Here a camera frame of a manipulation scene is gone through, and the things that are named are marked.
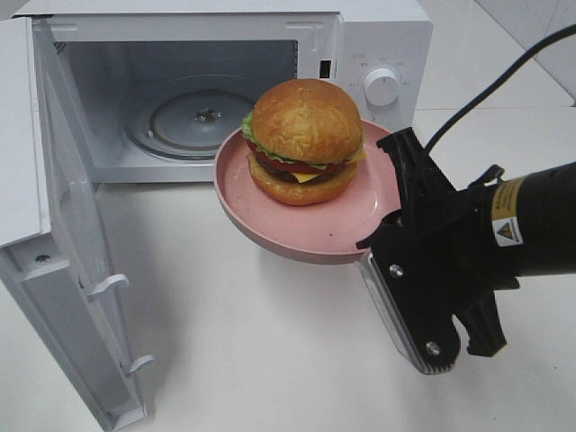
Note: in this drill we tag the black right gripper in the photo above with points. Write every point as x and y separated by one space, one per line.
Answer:
452 237

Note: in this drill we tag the pink round plate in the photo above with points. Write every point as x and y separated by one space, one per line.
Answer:
324 233

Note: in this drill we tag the burger with lettuce and cheese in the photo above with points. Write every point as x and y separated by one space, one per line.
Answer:
305 137

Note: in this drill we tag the white microwave door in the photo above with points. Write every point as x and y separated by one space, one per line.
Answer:
55 258

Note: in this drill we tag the upper white power knob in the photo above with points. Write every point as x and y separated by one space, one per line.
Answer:
382 86

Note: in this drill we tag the white microwave oven body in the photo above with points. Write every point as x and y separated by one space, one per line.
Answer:
116 47

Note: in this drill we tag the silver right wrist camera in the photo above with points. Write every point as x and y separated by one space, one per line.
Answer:
422 331

